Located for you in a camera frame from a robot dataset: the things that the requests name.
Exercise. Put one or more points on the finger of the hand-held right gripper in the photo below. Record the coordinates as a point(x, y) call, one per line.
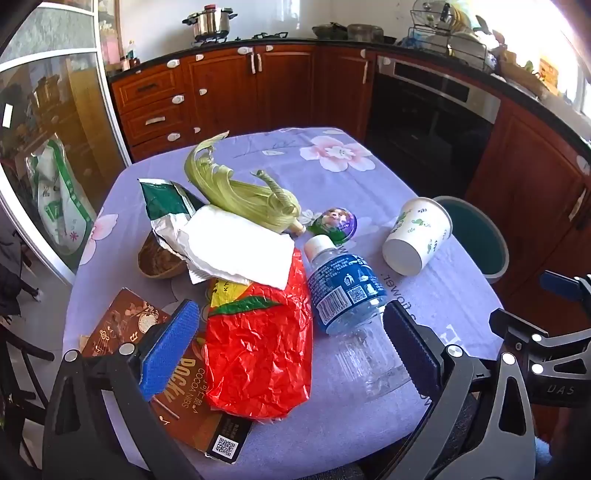
point(558, 282)
point(508, 323)

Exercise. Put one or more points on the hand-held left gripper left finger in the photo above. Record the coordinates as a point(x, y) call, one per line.
point(168, 350)

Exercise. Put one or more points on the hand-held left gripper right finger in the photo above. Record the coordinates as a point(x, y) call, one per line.
point(411, 350)

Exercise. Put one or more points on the brown biscuit box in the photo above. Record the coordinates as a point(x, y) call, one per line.
point(184, 415)

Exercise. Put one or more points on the teal trash bin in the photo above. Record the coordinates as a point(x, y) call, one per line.
point(480, 240)

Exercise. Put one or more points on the brown woven bowl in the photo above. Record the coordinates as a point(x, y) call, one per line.
point(154, 263)

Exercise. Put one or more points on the clear water bottle blue label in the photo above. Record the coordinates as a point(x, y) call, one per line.
point(344, 290)

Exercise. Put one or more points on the red plastic bag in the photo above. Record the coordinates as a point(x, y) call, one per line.
point(258, 350)

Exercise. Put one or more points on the white paper cup green print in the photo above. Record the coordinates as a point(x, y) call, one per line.
point(415, 230)

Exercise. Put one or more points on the white paper napkin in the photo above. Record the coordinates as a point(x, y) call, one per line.
point(240, 249)

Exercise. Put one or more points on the purple jelly cup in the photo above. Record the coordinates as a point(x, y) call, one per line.
point(337, 224)

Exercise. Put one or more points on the green foil snack bag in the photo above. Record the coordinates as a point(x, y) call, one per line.
point(161, 203)

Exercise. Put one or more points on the green corn husk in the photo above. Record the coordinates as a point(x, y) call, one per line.
point(240, 198)

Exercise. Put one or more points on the red wooden kitchen cabinet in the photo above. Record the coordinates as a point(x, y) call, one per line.
point(221, 92)
point(531, 184)

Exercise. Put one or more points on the black chair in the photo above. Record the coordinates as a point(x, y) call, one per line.
point(18, 350)

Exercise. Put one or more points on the green white plastic bag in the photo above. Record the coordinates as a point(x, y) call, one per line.
point(60, 203)

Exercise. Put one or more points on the black built-in oven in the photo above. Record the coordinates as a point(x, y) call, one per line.
point(425, 134)

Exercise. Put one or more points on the woven wicker basket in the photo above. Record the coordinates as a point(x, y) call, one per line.
point(521, 74)

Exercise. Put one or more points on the lilac floral tablecloth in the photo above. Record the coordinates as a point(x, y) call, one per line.
point(295, 170)

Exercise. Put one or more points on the white cabinet child locks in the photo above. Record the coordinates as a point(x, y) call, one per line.
point(178, 98)

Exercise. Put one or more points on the glass sliding door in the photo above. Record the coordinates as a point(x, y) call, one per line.
point(46, 115)

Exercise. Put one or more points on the dark sauce bottle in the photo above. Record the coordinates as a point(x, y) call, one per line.
point(130, 55)

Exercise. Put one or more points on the black countertop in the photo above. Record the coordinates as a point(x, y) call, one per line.
point(277, 42)

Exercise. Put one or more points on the dark cooking pan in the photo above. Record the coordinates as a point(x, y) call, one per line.
point(330, 31)

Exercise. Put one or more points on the steel pot with lid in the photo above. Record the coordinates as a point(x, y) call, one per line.
point(210, 23)

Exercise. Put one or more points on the black stove burner grate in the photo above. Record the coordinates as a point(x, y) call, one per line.
point(270, 36)

